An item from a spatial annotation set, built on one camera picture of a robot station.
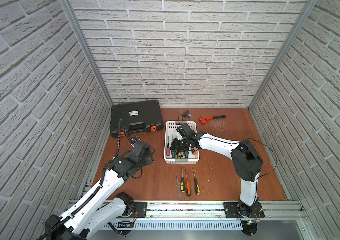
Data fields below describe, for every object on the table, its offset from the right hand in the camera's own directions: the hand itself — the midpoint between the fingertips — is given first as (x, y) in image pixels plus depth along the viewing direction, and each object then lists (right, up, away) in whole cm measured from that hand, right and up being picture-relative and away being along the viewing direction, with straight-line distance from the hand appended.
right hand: (171, 147), depth 89 cm
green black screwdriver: (+7, -5, +3) cm, 9 cm away
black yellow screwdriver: (+6, -19, -7) cm, 21 cm away
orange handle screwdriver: (+9, -21, -10) cm, 25 cm away
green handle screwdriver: (+1, -3, -3) cm, 5 cm away
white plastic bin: (-1, +7, +14) cm, 16 cm away
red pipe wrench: (+24, +17, +21) cm, 37 cm away
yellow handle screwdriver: (+5, -5, -1) cm, 7 cm away
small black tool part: (+12, +22, +25) cm, 35 cm away
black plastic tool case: (-24, +19, +18) cm, 36 cm away
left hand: (-11, -1, -11) cm, 16 cm away
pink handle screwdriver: (-2, -2, +6) cm, 6 cm away
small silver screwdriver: (+4, -21, -9) cm, 23 cm away
